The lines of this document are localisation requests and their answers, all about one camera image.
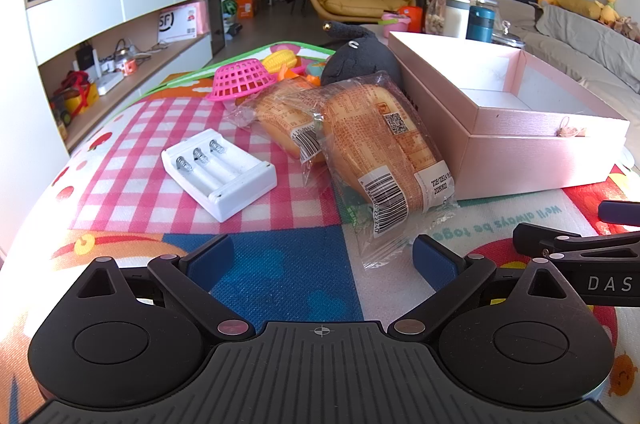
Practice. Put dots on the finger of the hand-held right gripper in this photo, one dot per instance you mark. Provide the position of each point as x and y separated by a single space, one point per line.
622 213
535 236

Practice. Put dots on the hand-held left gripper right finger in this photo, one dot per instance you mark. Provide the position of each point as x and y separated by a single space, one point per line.
432 261

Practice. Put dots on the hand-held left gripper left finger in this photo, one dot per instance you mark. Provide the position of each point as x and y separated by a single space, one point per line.
210 261

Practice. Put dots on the white battery charger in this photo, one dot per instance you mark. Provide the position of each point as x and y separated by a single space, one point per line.
235 184

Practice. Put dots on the pink cardboard box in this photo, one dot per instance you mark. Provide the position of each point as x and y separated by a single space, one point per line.
525 153

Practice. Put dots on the large bread packet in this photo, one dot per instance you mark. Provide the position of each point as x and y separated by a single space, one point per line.
380 143

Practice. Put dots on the small bread packet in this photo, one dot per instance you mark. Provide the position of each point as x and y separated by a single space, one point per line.
285 113

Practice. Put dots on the pink plastic basket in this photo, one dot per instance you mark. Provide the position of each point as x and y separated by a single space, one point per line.
240 78

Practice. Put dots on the orange plush toy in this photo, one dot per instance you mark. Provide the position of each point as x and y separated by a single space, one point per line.
312 80

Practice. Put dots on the teal plastic toy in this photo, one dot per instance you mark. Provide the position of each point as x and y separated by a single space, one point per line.
315 65

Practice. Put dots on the colourful printed play mat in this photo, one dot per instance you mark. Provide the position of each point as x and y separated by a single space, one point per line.
300 284

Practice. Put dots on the grey sofa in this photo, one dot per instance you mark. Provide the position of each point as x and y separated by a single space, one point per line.
575 38

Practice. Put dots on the brown plush toy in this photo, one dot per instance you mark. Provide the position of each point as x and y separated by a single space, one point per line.
627 28

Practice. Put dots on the white flat box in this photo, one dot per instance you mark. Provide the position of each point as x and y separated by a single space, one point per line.
110 83

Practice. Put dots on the yellow duck plush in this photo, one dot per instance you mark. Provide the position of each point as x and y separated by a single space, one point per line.
609 8

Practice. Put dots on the long yellow plush pillow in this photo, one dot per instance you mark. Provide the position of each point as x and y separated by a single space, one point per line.
580 7

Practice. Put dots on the glass jar with orange label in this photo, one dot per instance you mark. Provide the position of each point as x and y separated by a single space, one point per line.
130 66

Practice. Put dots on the yellow toy corn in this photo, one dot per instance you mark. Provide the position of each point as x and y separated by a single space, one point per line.
280 59

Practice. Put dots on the black plush cat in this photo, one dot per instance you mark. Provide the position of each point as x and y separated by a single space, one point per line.
355 58

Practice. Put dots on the blue thermos bottle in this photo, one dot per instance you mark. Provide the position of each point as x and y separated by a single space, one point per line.
480 23

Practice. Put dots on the black router box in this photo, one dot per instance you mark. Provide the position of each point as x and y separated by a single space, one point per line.
86 58

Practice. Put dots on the white and pink parcel box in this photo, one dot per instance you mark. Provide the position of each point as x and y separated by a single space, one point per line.
175 23

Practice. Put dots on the pink toy bowl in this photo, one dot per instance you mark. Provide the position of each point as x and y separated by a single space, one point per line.
395 23

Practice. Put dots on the large glass jar with nuts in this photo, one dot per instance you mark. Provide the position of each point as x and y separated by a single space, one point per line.
440 13

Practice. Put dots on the orange plastic bucket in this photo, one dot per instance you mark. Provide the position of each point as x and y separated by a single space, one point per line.
412 13

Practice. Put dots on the watermelon print ball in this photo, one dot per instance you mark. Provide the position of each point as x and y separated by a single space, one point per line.
228 8

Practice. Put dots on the orange cardboard box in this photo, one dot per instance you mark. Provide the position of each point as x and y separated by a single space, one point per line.
247 7

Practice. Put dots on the white wall cabinet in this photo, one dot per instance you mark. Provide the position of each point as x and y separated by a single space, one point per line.
75 18

